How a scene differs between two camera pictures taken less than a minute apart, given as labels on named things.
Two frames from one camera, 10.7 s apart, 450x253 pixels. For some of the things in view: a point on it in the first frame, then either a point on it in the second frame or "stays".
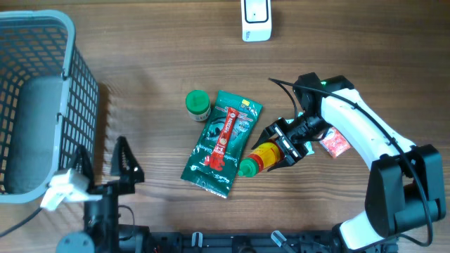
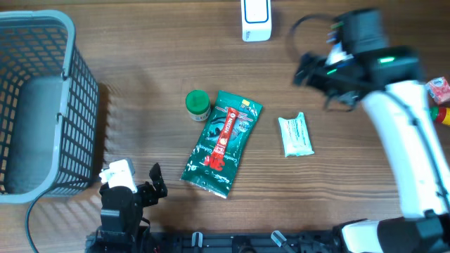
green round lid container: [197, 103] stays
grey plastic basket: [48, 102] stays
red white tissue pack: [335, 143] to [439, 89]
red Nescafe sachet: [216, 160] stays
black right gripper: [293, 152] to [313, 78]
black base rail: [138, 239] stays
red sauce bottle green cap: [266, 156] to [438, 113]
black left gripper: [126, 180] to [146, 189]
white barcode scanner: [256, 20] stays
